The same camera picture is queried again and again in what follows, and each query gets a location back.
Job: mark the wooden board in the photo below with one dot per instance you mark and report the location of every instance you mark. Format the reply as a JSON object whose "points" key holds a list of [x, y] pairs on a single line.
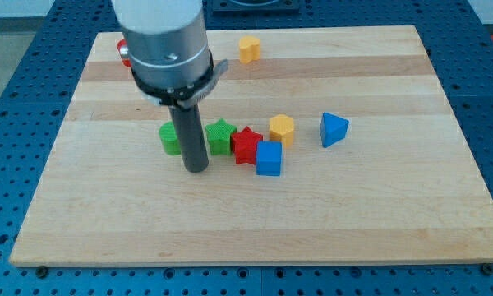
{"points": [[401, 188]]}

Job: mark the blue triangle block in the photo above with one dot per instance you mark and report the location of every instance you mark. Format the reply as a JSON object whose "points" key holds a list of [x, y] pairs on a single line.
{"points": [[332, 129]]}

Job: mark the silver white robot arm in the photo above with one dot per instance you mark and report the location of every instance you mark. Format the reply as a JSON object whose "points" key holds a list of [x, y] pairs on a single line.
{"points": [[171, 64]]}

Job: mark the green cylinder block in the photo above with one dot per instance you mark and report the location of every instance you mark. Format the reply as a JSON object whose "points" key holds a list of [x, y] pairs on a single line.
{"points": [[169, 140]]}

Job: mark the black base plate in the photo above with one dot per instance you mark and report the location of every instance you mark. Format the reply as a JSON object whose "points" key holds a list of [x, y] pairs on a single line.
{"points": [[254, 6]]}

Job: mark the yellow heart block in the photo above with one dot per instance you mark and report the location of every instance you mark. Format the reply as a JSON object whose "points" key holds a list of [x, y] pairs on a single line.
{"points": [[249, 49]]}

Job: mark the blue cube block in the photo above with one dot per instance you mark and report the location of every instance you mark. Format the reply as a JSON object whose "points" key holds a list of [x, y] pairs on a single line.
{"points": [[269, 155]]}

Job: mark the yellow hexagon block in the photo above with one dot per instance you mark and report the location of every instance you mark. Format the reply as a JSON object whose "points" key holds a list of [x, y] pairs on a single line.
{"points": [[282, 129]]}

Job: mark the red star block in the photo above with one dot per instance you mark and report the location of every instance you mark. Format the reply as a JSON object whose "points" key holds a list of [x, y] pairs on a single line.
{"points": [[244, 145]]}

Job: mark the red block behind arm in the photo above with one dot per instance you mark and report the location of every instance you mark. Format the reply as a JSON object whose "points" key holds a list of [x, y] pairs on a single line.
{"points": [[123, 52]]}

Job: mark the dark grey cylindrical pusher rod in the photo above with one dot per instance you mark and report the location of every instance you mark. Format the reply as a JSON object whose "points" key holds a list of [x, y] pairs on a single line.
{"points": [[189, 131]]}

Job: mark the green star block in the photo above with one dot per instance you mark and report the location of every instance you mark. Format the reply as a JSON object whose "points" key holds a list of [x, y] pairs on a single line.
{"points": [[219, 137]]}

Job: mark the grey cable tie clamp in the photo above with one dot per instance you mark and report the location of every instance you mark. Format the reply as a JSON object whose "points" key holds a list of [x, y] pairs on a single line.
{"points": [[187, 96]]}

